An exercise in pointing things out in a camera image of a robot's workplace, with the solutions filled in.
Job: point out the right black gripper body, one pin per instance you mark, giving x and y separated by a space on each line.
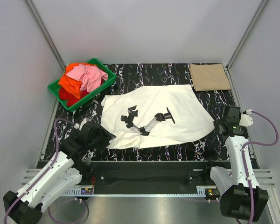
217 124

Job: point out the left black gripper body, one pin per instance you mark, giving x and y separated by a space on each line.
101 140

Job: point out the white printed t shirt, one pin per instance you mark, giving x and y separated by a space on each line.
155 116

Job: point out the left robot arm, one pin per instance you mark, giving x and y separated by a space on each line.
63 171

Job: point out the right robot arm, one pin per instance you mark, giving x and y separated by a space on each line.
241 195

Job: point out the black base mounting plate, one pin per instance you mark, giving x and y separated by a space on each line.
149 177

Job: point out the red t shirt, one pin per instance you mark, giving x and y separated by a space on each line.
71 99

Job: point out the folded beige t shirt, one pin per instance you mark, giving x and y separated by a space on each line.
209 77

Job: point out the pink t shirt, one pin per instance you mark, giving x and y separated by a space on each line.
90 76

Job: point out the orange t shirt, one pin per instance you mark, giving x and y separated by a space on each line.
71 85

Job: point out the green plastic bin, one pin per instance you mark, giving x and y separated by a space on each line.
54 87

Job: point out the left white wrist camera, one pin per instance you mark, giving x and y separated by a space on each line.
82 123

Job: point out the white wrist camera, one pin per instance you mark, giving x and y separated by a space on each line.
246 119
82 123

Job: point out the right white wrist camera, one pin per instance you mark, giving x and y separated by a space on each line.
246 119

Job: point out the slotted cable duct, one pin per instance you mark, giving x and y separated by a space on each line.
78 192

